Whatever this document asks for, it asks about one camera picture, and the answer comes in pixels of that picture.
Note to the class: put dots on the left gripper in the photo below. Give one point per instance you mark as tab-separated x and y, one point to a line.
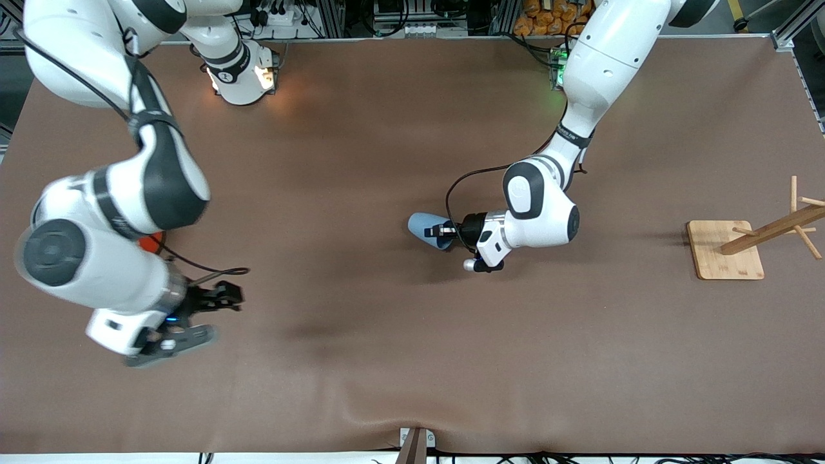
471	227

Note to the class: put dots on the aluminium frame profile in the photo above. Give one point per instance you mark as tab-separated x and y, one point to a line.
504	16
332	18
796	29

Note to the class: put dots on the small white power strip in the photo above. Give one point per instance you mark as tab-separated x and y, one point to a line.
422	29

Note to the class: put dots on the pile of orange items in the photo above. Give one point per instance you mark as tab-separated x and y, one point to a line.
548	18

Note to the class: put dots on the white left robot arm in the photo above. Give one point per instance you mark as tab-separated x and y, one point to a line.
606	58

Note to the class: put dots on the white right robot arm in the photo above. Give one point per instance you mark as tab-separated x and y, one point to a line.
148	193

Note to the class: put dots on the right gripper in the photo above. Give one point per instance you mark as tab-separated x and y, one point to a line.
202	299

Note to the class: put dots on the brown table mat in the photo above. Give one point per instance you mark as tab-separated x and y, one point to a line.
412	354

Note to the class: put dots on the white power strip with plugs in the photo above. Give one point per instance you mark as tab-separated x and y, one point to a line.
277	16

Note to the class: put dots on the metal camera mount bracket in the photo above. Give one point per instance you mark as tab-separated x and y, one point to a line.
416	444

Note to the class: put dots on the wooden mug tree stand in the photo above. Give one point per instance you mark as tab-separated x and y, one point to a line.
725	254

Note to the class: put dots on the light blue plastic cup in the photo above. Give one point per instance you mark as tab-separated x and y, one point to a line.
419	229

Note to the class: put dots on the red can with grey lid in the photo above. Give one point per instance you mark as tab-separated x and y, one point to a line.
151	241

